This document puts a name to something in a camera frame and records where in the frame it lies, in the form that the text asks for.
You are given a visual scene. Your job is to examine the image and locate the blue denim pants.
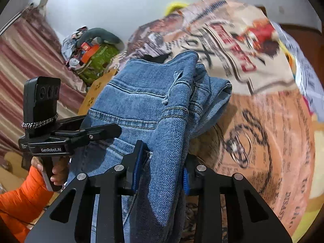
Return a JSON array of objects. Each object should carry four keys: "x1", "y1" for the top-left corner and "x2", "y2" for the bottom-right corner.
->
[{"x1": 67, "y1": 50, "x2": 233, "y2": 243}]

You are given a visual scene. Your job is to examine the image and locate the striped maroon curtain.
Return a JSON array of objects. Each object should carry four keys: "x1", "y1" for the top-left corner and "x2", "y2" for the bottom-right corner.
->
[{"x1": 0, "y1": 7, "x2": 88, "y2": 155}]

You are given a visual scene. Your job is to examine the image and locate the yellow fluffy item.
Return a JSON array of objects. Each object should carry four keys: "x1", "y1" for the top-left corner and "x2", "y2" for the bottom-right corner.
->
[{"x1": 164, "y1": 1, "x2": 189, "y2": 16}]

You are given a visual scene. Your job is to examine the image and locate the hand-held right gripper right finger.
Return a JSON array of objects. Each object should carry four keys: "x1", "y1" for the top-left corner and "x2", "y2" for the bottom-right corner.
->
[{"x1": 182, "y1": 157, "x2": 293, "y2": 243}]

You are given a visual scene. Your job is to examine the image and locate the black white braided cord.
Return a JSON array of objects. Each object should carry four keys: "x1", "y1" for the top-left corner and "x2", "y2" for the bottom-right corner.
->
[{"x1": 21, "y1": 114, "x2": 59, "y2": 129}]

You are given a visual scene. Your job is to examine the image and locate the person's left hand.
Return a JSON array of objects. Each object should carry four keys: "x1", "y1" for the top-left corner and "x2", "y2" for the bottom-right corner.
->
[{"x1": 30, "y1": 156, "x2": 70, "y2": 186}]

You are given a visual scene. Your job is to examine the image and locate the person's left forearm orange sleeve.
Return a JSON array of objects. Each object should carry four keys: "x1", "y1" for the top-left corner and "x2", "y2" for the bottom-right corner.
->
[{"x1": 0, "y1": 166, "x2": 55, "y2": 242}]

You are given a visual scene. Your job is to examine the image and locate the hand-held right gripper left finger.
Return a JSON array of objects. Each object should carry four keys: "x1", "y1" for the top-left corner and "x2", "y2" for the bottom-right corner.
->
[{"x1": 24, "y1": 140, "x2": 150, "y2": 243}]

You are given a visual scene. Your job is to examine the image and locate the grey plush toy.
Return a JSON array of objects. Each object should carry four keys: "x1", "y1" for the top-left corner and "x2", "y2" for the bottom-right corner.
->
[{"x1": 77, "y1": 28, "x2": 122, "y2": 48}]

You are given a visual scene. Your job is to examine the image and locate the green bag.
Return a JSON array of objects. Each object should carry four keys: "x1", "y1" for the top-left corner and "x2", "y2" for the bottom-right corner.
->
[{"x1": 76, "y1": 44, "x2": 120, "y2": 86}]

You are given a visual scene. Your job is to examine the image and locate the crumpled patterned plastic bag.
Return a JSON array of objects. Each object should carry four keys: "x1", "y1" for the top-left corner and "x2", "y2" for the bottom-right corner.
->
[{"x1": 62, "y1": 27, "x2": 88, "y2": 69}]

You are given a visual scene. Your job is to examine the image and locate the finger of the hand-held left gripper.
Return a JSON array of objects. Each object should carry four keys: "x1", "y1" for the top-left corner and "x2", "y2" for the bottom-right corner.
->
[
  {"x1": 57, "y1": 115, "x2": 88, "y2": 132},
  {"x1": 54, "y1": 124, "x2": 122, "y2": 143}
]

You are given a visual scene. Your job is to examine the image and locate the orange box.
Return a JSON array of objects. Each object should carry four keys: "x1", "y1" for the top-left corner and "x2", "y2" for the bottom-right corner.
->
[{"x1": 80, "y1": 42, "x2": 100, "y2": 62}]

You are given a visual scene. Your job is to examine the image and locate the printed peach blanket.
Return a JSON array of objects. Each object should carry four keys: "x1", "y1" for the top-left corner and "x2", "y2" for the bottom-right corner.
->
[{"x1": 109, "y1": 0, "x2": 317, "y2": 243}]

